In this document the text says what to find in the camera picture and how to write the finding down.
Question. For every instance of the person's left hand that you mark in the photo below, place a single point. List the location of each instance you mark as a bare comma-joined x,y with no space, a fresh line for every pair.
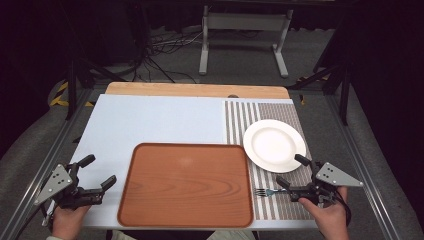
66,223

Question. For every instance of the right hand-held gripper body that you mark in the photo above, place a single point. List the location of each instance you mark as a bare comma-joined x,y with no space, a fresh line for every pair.
330,176

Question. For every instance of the white round plate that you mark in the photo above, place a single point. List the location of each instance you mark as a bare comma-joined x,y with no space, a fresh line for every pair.
271,145

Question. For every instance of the brown wood-grain tray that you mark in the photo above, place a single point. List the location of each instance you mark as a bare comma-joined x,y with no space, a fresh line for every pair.
186,186

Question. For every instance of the pale blue table mat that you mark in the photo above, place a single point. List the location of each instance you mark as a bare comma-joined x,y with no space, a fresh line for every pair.
150,120

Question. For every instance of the black tripod stand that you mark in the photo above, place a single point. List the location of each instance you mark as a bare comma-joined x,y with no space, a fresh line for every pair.
345,90
71,86

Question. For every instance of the striped grey placemat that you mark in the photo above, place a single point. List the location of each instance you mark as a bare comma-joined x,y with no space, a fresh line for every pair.
240,116

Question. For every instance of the white metal stand frame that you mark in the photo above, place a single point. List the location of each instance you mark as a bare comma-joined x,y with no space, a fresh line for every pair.
245,21

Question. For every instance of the person's right hand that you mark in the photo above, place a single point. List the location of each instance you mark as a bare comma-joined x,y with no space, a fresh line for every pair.
330,220

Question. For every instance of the yellow black floor tape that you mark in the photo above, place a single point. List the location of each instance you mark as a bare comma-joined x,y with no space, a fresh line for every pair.
58,99

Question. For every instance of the metal fork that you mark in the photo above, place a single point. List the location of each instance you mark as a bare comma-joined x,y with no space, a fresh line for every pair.
266,192

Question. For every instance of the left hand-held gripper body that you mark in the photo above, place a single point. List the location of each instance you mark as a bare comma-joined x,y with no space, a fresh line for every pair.
66,193

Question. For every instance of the aluminium frame rail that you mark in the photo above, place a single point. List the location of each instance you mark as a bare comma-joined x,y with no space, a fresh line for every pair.
360,156
50,156

